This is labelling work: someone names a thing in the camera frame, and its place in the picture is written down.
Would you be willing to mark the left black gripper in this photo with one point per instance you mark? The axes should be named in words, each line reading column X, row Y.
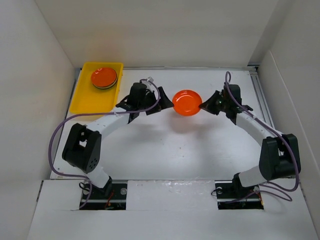
column 165, row 104

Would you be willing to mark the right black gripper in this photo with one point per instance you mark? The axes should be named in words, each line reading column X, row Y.
column 208, row 104

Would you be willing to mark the orange plate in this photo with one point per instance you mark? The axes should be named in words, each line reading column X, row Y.
column 186, row 102
column 104, row 76

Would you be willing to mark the blue white patterned plate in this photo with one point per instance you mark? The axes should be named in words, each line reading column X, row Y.
column 105, row 87

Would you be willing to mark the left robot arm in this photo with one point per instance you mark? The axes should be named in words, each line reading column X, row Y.
column 83, row 145

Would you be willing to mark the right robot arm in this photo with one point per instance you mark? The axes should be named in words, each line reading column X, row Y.
column 279, row 154

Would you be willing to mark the yellow plastic bin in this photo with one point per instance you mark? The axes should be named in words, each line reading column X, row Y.
column 88, row 99

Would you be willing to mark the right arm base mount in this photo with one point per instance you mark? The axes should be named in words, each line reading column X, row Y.
column 230, row 199

